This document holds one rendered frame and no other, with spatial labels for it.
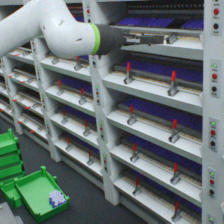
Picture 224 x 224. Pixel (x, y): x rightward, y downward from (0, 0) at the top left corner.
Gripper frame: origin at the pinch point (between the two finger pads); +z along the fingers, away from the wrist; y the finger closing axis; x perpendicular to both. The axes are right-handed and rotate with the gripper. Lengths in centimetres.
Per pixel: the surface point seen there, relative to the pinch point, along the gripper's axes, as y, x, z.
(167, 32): -4.1, 2.6, 10.7
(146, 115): -21.1, -35.2, 19.4
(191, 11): -3.2, 10.5, 21.7
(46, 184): -84, -92, -1
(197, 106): 13.6, -21.9, 10.3
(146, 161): -21, -58, 21
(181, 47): 6.6, -2.0, 7.0
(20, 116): -184, -78, 23
